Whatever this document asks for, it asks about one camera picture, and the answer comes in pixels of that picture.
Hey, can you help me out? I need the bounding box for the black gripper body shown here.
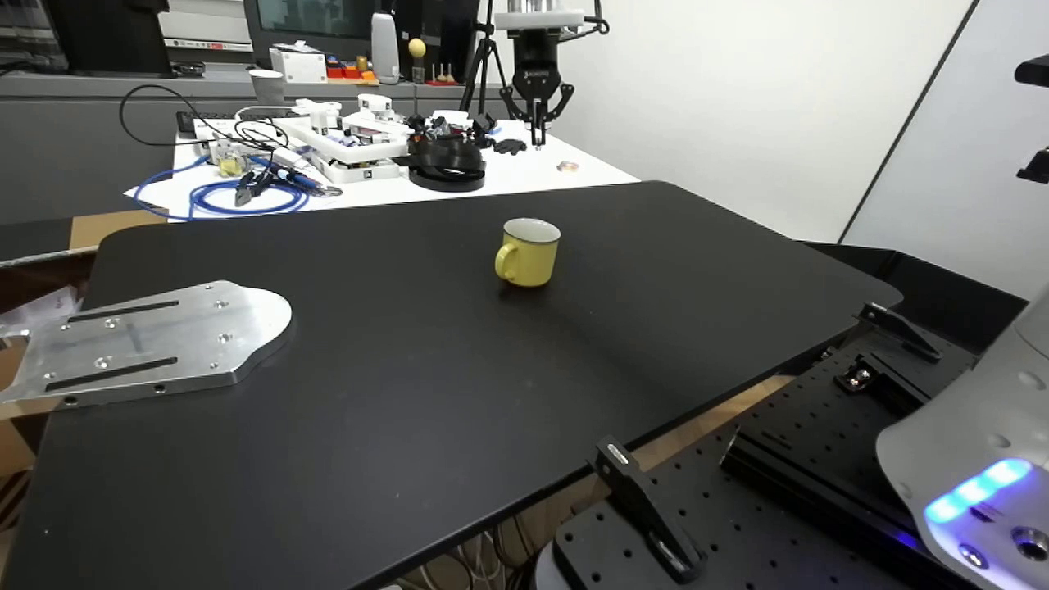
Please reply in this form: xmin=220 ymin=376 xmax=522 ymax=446
xmin=507 ymin=26 xmax=568 ymax=95

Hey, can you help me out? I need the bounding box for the yellow enamel cup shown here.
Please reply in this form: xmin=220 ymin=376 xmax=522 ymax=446
xmin=492 ymin=217 xmax=562 ymax=293

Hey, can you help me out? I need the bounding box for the grey cup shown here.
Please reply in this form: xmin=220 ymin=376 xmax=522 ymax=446
xmin=247 ymin=65 xmax=288 ymax=104

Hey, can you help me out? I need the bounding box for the gold ball on rod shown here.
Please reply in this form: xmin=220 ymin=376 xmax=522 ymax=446
xmin=407 ymin=36 xmax=430 ymax=126

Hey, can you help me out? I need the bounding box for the white speaker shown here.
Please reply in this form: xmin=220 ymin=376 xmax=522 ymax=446
xmin=368 ymin=11 xmax=403 ymax=87

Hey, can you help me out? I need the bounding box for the white parts tray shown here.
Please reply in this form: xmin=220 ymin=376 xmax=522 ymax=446
xmin=272 ymin=95 xmax=412 ymax=184

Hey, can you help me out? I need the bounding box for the black Dell monitor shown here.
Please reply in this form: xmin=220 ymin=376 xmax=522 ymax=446
xmin=238 ymin=0 xmax=380 ymax=62

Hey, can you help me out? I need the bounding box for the white carton box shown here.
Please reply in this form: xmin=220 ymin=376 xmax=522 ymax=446
xmin=266 ymin=40 xmax=328 ymax=87

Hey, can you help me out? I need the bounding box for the black pliers tool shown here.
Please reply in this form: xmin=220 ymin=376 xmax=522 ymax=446
xmin=230 ymin=160 xmax=288 ymax=211

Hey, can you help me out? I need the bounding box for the wooden board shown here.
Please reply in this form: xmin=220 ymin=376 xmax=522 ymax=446
xmin=370 ymin=372 xmax=797 ymax=590

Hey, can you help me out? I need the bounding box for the small black clamp block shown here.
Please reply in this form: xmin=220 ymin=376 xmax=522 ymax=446
xmin=831 ymin=358 xmax=891 ymax=400

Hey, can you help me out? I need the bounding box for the black toggle clamp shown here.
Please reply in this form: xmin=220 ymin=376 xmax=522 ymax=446
xmin=860 ymin=298 xmax=944 ymax=364

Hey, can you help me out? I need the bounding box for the black bulky equipment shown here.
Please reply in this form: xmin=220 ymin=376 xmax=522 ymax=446
xmin=41 ymin=0 xmax=173 ymax=80

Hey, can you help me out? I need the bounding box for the flat cardboard sheet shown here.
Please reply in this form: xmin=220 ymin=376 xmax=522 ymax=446
xmin=0 ymin=206 xmax=171 ymax=267

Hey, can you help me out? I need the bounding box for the silver metal mounting plate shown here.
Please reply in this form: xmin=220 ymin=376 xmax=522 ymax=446
xmin=0 ymin=278 xmax=295 ymax=413

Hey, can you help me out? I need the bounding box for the black optical breadboard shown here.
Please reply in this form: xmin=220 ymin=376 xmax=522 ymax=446
xmin=535 ymin=324 xmax=986 ymax=590

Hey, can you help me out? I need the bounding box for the black camera tripod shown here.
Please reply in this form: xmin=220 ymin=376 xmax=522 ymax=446
xmin=460 ymin=0 xmax=516 ymax=126

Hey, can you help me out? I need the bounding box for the blue cable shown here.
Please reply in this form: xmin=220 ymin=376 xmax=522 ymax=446
xmin=123 ymin=151 xmax=314 ymax=222

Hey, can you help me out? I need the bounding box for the thin black cable loop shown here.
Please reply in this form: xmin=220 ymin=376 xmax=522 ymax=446
xmin=113 ymin=80 xmax=205 ymax=151

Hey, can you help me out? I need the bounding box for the black aluminium rail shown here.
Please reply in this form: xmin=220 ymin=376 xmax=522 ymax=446
xmin=716 ymin=406 xmax=932 ymax=552

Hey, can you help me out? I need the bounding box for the black wall bracket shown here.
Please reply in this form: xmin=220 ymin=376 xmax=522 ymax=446
xmin=1011 ymin=146 xmax=1049 ymax=186
xmin=1011 ymin=52 xmax=1049 ymax=91

